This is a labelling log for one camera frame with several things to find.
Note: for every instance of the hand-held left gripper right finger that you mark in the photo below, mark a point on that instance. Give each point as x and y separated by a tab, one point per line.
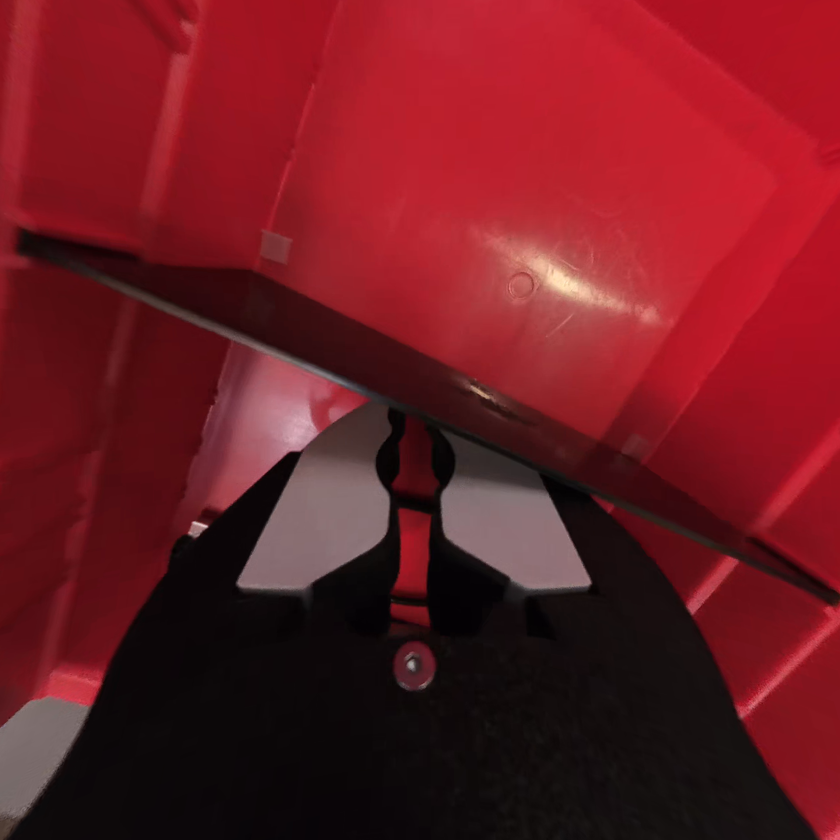
512	525

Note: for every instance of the red plastic bin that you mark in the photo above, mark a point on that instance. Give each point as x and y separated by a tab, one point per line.
492	164

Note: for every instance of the black divider plate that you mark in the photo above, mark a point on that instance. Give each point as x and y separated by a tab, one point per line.
315	328

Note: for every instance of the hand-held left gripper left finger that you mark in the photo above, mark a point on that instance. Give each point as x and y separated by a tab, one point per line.
315	518

